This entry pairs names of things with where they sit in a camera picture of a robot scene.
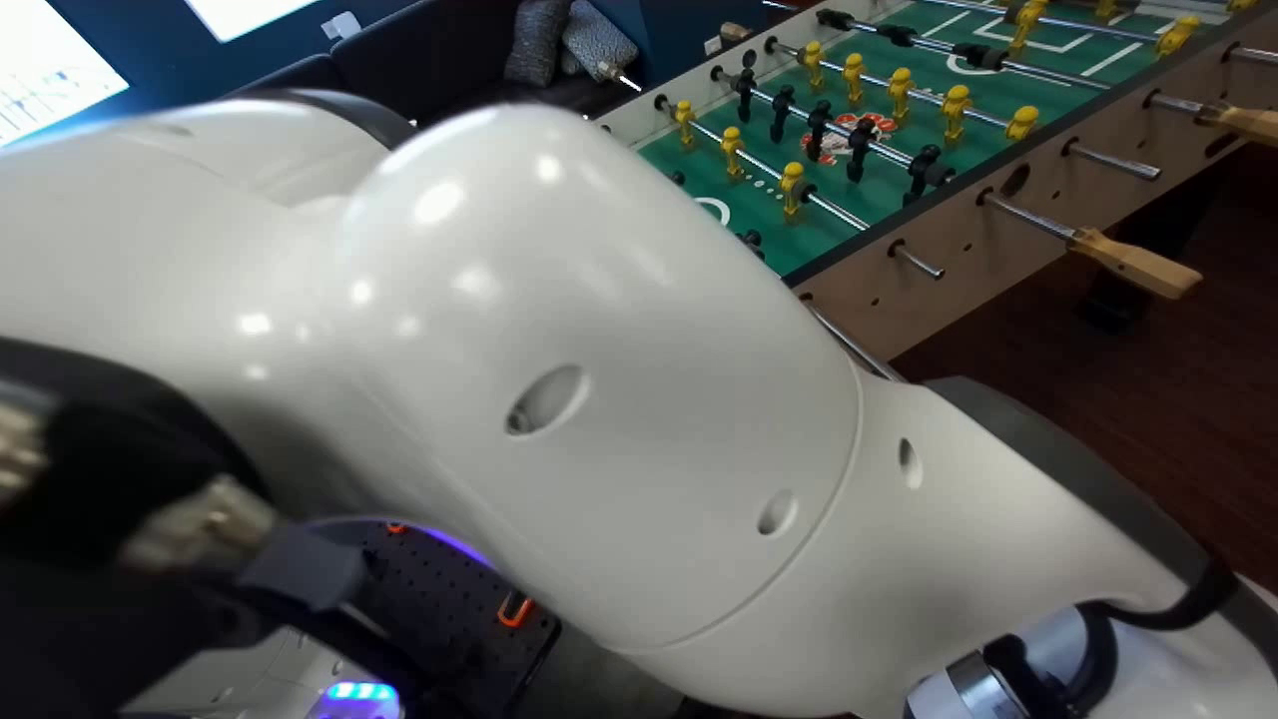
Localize black perforated mounting board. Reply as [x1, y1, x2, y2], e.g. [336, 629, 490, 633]
[355, 523, 561, 682]

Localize black clamp with orange tip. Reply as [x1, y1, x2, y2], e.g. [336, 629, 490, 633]
[490, 589, 541, 633]

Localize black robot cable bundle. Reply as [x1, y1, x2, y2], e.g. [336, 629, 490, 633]
[0, 335, 1243, 719]

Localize light grey pillow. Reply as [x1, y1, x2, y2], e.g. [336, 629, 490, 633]
[561, 0, 647, 78]

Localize small white wall paper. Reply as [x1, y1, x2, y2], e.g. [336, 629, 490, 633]
[314, 9, 368, 43]

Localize dark grey pillow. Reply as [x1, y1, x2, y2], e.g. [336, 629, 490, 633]
[499, 0, 573, 89]

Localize white wall panel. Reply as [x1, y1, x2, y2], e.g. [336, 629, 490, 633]
[183, 0, 314, 43]

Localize black leather sofa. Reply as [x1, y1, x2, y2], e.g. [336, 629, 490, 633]
[234, 0, 631, 114]

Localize foosball table with green field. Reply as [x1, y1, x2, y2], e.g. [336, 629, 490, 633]
[583, 0, 1278, 372]

